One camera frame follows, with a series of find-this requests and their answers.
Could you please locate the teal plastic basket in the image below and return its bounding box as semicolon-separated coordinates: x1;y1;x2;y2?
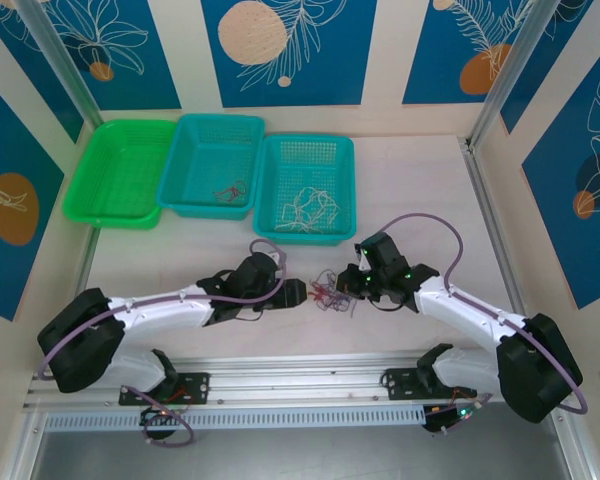
155;112;267;222
252;133;358;248

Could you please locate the green plastic basket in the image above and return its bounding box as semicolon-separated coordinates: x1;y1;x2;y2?
61;118;179;231

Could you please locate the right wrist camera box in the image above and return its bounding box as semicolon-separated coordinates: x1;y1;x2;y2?
354;231;407;271

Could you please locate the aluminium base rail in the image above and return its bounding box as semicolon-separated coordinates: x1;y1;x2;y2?
22;352;574;412

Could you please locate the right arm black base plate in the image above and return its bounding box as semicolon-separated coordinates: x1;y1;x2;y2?
382;367;479;401

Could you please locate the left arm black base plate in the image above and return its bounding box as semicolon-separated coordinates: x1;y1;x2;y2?
118;372;211;406

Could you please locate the white slotted cable duct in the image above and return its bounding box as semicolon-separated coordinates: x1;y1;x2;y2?
42;405;429;432

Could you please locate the aluminium corner post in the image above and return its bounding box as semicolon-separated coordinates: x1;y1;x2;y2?
467;0;556;149
14;0;105;132

